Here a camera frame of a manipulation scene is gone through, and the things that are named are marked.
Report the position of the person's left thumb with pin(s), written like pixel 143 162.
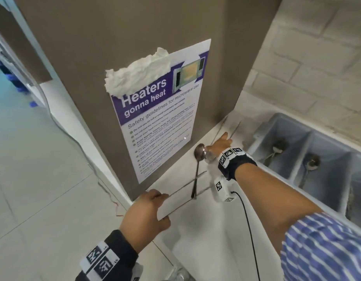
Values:
pixel 157 196

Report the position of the brown cabinet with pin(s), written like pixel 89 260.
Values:
pixel 116 40

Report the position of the person's right hand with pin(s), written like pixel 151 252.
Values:
pixel 220 147

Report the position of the person's left hand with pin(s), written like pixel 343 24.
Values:
pixel 139 219

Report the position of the white crumpled tissue paper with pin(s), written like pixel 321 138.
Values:
pixel 139 71

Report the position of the person's right forearm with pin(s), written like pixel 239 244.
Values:
pixel 274 198

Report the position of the dark wrist band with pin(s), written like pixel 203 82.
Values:
pixel 237 165
pixel 107 257

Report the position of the dark right wrist band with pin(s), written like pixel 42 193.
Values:
pixel 237 165

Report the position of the purple and white poster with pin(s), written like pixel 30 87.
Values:
pixel 168 119

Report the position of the grey cutlery tray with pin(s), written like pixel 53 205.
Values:
pixel 315 160

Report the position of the blue striped shirt sleeve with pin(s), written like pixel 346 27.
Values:
pixel 326 248

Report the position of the metal spoon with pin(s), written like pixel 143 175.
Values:
pixel 277 149
pixel 200 152
pixel 311 163

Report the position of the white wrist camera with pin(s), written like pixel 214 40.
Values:
pixel 222 190

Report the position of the person's right fingers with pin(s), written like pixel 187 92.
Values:
pixel 224 138

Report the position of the dark left wrist band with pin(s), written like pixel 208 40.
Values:
pixel 107 257

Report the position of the metal chopstick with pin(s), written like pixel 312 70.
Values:
pixel 236 130
pixel 192 198
pixel 220 130
pixel 186 184

